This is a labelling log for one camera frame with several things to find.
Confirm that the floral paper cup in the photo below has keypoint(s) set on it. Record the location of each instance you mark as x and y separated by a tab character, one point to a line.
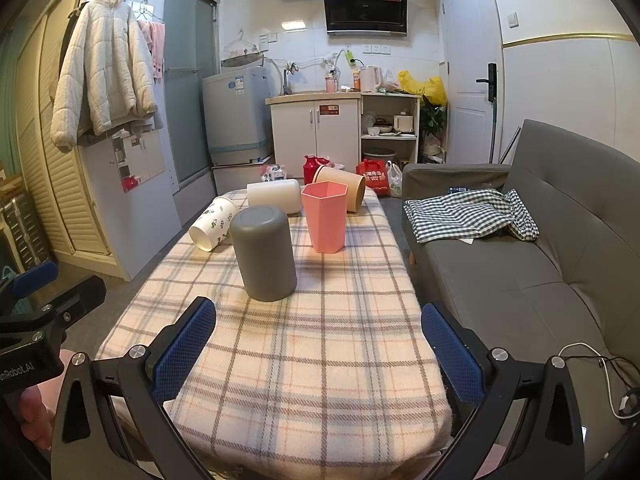
212	222

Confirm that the white light switch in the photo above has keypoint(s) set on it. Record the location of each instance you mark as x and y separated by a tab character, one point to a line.
513	19

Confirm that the washing machine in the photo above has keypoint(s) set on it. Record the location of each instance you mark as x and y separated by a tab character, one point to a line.
235	115

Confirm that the pink hanging garment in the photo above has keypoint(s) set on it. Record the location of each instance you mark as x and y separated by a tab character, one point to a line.
157	45

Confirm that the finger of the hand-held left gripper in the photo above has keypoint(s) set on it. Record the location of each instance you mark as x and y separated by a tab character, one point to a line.
35	277
82	300

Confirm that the white door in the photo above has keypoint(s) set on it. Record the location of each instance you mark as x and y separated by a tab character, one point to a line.
467	50

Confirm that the green potted plant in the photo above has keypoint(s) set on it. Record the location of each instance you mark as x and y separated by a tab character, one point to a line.
432	115

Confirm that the grey sofa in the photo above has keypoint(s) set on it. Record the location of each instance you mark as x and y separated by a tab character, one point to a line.
500	285

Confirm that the white charger plug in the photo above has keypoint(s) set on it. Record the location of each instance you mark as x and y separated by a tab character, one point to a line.
627	406

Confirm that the white electric kettle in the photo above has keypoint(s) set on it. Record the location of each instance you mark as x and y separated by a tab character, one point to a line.
370	79

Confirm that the black range hood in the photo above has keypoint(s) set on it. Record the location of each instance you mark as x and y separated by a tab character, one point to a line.
365	5

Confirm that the grey plastic cup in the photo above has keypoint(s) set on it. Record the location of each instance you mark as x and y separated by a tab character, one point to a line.
262	255

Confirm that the white puffer jacket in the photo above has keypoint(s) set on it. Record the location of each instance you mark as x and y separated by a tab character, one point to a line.
100	70

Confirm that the tan plastic cup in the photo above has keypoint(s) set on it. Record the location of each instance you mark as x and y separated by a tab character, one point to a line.
351	185

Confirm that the white sink cabinet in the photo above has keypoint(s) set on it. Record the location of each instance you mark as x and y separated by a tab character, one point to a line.
300	130

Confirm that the white plastic bag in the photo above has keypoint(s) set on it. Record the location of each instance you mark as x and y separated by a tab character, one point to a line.
395	182

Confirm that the red bottle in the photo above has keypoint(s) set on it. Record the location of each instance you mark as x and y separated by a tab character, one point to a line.
310	170

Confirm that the white open shelf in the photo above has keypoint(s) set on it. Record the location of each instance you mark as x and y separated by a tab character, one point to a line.
414	125

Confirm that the silver suitcase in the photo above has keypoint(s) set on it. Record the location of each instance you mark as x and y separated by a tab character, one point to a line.
20	225

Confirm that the cream louvred wardrobe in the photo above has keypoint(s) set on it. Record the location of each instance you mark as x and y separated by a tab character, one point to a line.
45	185

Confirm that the green checked cloth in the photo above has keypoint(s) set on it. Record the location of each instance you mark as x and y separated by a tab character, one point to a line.
450	215

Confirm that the plaid tablecloth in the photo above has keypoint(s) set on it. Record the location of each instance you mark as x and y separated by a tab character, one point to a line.
325	350

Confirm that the metal faucet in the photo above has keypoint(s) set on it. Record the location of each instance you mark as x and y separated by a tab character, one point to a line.
286	77

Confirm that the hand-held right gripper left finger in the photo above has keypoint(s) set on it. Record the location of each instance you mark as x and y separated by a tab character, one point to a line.
184	355

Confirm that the yellow plastic bag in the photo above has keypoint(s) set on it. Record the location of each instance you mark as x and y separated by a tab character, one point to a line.
430	87

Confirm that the red shopping bag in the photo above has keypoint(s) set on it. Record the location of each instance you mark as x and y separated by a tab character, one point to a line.
374	177

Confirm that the tissue packet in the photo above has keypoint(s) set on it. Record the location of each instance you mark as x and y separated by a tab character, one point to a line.
272	172

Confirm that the frosted glass sliding door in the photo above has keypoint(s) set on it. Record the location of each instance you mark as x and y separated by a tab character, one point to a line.
185	85

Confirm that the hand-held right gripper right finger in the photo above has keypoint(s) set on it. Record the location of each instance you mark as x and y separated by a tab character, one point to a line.
452	360

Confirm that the white plastic cup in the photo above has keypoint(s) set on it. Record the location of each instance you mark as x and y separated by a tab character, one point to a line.
275	195

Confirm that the pink hexagonal cup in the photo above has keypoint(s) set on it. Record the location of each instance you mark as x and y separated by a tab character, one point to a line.
325	225

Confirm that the person's left hand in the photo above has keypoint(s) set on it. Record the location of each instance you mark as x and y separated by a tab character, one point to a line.
36	412

